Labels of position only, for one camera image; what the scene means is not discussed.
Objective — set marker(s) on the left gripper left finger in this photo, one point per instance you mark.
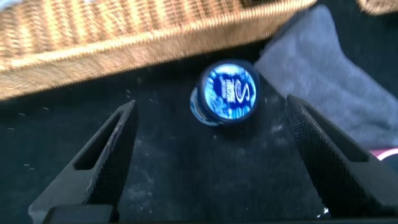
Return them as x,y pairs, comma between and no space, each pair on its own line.
102,177

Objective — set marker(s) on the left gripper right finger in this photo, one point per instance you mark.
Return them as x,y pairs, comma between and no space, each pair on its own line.
339,180

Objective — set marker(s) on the grey towel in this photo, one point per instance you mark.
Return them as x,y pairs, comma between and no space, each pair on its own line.
326,77

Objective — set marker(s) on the blue gum bottle white lid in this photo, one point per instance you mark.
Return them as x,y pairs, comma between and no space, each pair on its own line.
228,91

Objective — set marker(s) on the pink saucepan dark inside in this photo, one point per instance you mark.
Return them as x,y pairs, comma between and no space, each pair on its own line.
388,153

